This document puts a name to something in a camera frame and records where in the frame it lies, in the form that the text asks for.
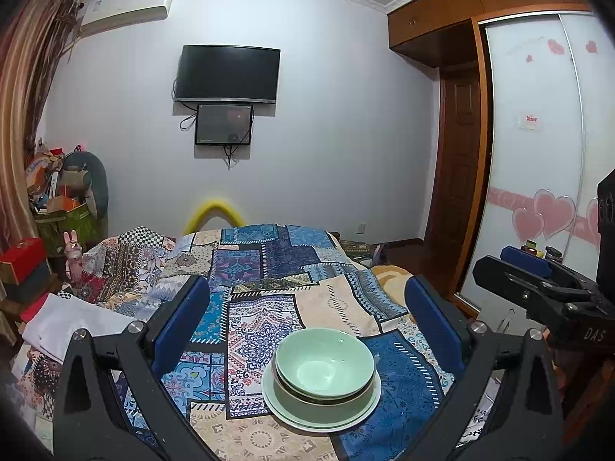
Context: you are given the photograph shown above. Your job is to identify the wooden overhead cabinet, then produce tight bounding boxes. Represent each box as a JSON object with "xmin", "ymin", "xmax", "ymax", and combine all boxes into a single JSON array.
[{"xmin": 387, "ymin": 0, "xmax": 597, "ymax": 65}]

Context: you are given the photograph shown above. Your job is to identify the backpack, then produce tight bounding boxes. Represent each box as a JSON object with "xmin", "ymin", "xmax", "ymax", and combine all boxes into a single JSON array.
[{"xmin": 343, "ymin": 240, "xmax": 385, "ymax": 267}]

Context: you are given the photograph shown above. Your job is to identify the pile of boxes and papers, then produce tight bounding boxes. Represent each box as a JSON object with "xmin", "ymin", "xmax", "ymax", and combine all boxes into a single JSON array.
[{"xmin": 26, "ymin": 137, "xmax": 65, "ymax": 214}]

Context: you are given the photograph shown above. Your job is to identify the small black monitor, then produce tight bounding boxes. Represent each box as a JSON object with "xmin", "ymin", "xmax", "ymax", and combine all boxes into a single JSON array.
[{"xmin": 194, "ymin": 103, "xmax": 254, "ymax": 146}]

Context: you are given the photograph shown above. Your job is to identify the dark grey box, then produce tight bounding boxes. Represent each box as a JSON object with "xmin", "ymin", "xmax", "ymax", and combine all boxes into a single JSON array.
[{"xmin": 0, "ymin": 262, "xmax": 51, "ymax": 305}]

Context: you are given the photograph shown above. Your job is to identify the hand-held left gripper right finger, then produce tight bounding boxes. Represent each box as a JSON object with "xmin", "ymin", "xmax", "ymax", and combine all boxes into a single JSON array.
[{"xmin": 404, "ymin": 275, "xmax": 563, "ymax": 461}]

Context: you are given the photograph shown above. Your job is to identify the wooden door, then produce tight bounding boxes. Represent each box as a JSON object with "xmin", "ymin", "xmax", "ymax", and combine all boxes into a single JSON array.
[{"xmin": 425, "ymin": 67, "xmax": 484, "ymax": 294}]

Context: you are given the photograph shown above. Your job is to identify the black wall television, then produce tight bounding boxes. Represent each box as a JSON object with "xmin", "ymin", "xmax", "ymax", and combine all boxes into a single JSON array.
[{"xmin": 174, "ymin": 45, "xmax": 282, "ymax": 105}]

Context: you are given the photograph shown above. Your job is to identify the yellow foam tube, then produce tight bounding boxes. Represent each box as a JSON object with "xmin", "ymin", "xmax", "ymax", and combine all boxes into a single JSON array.
[{"xmin": 184, "ymin": 197, "xmax": 246, "ymax": 236}]

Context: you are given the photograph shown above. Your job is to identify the red box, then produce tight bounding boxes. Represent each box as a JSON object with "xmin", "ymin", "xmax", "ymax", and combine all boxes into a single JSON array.
[{"xmin": 0, "ymin": 237, "xmax": 47, "ymax": 284}]

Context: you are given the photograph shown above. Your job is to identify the green plate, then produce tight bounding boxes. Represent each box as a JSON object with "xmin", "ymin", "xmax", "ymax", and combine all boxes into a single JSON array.
[{"xmin": 262, "ymin": 370, "xmax": 384, "ymax": 429}]

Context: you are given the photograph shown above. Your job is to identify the green bag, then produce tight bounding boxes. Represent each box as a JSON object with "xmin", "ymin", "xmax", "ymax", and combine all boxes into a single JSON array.
[{"xmin": 36, "ymin": 202, "xmax": 97, "ymax": 250}]

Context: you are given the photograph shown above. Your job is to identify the white printed cloth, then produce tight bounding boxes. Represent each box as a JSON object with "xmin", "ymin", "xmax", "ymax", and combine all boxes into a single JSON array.
[{"xmin": 456, "ymin": 379, "xmax": 503, "ymax": 447}]

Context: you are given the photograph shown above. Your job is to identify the pink rabbit toy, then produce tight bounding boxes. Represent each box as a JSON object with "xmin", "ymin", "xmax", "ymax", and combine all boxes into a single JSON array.
[{"xmin": 62, "ymin": 230, "xmax": 85, "ymax": 279}]

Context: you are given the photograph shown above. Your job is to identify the white air conditioner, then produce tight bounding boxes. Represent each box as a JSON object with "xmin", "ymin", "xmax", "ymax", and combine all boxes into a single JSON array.
[{"xmin": 79, "ymin": 0, "xmax": 176, "ymax": 36}]

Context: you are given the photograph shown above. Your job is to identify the patchwork bedspread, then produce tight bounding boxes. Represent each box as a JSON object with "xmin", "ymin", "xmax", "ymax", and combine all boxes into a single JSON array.
[{"xmin": 10, "ymin": 223, "xmax": 510, "ymax": 461}]

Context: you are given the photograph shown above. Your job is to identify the tan plush blanket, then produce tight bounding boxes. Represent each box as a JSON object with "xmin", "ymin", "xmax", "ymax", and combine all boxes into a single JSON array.
[{"xmin": 372, "ymin": 264, "xmax": 419, "ymax": 295}]

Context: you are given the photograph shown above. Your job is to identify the pink bowl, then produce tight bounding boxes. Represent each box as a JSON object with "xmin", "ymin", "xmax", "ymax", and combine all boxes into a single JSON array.
[{"xmin": 272, "ymin": 360, "xmax": 377, "ymax": 406}]

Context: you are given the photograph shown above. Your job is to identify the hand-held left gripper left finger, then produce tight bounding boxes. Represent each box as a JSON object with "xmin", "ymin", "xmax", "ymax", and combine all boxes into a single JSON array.
[{"xmin": 53, "ymin": 275, "xmax": 217, "ymax": 461}]

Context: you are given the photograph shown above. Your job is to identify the white sliding wardrobe door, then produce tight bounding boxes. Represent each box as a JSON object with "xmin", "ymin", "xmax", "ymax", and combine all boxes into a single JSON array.
[{"xmin": 456, "ymin": 12, "xmax": 615, "ymax": 318}]

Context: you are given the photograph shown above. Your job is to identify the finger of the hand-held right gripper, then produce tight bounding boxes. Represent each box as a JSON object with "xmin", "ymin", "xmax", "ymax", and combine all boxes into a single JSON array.
[
  {"xmin": 500, "ymin": 246, "xmax": 592, "ymax": 294},
  {"xmin": 473, "ymin": 255, "xmax": 568, "ymax": 320}
]

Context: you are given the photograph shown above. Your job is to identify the striped curtain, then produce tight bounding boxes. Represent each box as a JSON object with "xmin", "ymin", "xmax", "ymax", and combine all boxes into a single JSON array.
[{"xmin": 0, "ymin": 0, "xmax": 83, "ymax": 250}]

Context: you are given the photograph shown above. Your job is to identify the green bowl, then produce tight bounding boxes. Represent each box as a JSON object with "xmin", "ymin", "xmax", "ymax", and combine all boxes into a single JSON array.
[{"xmin": 275, "ymin": 328, "xmax": 376, "ymax": 397}]

